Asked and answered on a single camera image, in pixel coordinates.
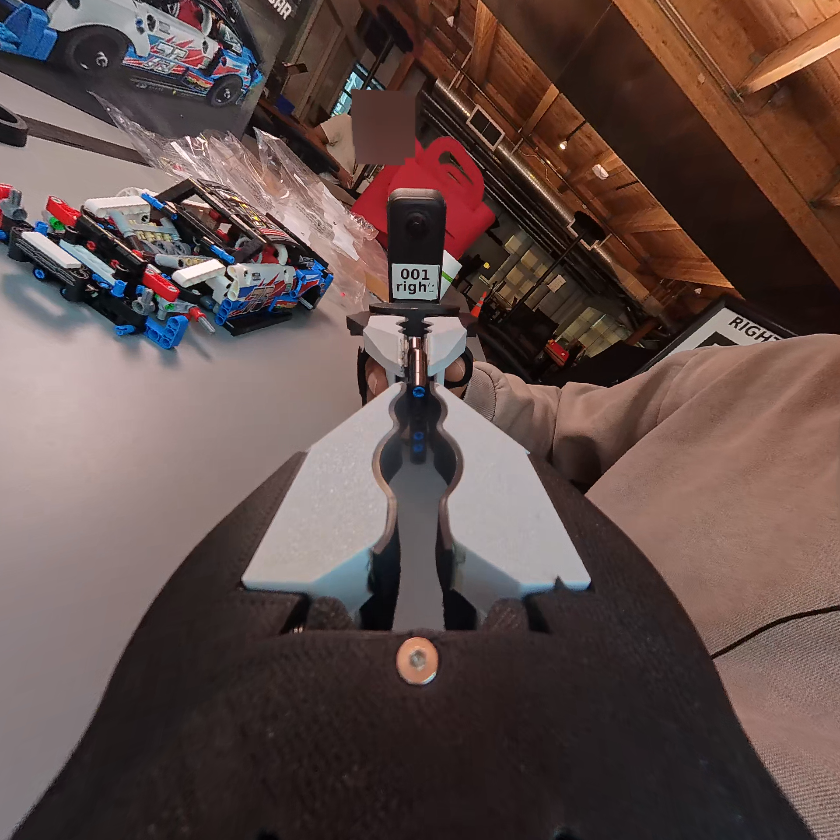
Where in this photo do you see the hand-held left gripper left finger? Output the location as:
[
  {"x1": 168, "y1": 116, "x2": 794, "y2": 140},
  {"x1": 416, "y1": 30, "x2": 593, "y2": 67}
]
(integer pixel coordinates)
[{"x1": 241, "y1": 384, "x2": 403, "y2": 624}]

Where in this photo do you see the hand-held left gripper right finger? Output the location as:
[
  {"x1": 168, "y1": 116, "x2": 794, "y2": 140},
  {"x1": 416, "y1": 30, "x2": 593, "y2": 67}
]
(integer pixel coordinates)
[{"x1": 433, "y1": 386, "x2": 593, "y2": 624}]

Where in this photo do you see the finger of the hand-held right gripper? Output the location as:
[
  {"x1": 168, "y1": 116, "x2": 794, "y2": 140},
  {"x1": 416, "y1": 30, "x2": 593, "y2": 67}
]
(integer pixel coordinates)
[
  {"x1": 363, "y1": 317, "x2": 409, "y2": 383},
  {"x1": 424, "y1": 318, "x2": 469, "y2": 379}
]

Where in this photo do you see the black five hole beam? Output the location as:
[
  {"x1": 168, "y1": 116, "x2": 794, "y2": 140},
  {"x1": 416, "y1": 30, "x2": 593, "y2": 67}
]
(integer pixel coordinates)
[{"x1": 407, "y1": 335, "x2": 431, "y2": 465}]

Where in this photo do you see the person's right forearm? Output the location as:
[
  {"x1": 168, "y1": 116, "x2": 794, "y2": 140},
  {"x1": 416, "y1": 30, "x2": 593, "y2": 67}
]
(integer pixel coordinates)
[{"x1": 462, "y1": 333, "x2": 840, "y2": 492}]

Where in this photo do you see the grey desk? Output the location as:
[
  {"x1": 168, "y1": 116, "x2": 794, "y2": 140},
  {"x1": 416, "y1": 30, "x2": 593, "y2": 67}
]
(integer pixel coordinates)
[{"x1": 0, "y1": 69, "x2": 395, "y2": 815}]

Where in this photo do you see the person's right hand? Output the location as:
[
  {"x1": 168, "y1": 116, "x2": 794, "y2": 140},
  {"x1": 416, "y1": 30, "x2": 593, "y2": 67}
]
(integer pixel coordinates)
[{"x1": 363, "y1": 357, "x2": 396, "y2": 404}]

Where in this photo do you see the red felt bag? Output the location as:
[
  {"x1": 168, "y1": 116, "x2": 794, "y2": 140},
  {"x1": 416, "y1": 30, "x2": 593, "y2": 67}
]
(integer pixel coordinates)
[{"x1": 350, "y1": 136, "x2": 497, "y2": 265}]

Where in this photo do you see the clear plastic parts bag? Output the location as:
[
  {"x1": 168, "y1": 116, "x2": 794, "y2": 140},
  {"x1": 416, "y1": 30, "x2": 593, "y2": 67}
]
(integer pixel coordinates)
[{"x1": 92, "y1": 91, "x2": 383, "y2": 265}]

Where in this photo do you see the black light stand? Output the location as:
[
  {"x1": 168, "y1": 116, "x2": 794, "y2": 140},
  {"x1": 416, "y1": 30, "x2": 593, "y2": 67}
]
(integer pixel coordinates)
[{"x1": 524, "y1": 209, "x2": 606, "y2": 317}]

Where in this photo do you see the partly built toy brick car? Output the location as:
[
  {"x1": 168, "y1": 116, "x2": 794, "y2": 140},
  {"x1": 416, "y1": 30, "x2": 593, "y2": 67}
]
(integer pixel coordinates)
[{"x1": 0, "y1": 177, "x2": 336, "y2": 350}]

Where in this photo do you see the black white printed sign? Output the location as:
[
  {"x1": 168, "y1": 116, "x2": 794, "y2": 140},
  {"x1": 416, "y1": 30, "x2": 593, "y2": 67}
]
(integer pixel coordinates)
[{"x1": 640, "y1": 294, "x2": 799, "y2": 376}]

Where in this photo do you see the black toy car set box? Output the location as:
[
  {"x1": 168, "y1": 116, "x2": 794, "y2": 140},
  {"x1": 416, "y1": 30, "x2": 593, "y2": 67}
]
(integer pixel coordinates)
[{"x1": 0, "y1": 0, "x2": 324, "y2": 137}]

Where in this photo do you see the black flat strip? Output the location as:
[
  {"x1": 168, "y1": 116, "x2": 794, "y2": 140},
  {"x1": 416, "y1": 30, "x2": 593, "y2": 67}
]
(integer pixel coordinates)
[{"x1": 20, "y1": 112, "x2": 153, "y2": 166}]

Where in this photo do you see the black sweatshirt drawstring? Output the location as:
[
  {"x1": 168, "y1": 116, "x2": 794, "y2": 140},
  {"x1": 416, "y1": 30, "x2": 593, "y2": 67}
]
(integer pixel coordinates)
[{"x1": 710, "y1": 605, "x2": 840, "y2": 658}]

